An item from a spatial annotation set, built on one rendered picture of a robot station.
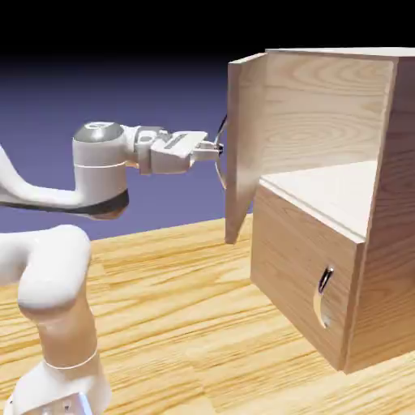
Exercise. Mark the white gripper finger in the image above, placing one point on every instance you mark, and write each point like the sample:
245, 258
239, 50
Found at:
207, 151

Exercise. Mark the light wood cabinet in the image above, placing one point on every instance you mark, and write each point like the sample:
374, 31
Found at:
350, 181

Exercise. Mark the light wood hinged door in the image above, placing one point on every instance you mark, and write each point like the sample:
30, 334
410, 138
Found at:
241, 152

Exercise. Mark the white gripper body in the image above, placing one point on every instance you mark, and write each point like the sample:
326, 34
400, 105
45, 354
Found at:
171, 152

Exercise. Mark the light wood closed door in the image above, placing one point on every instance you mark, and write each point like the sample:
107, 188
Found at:
301, 269

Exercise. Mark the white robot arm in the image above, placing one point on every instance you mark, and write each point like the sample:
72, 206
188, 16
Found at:
97, 168

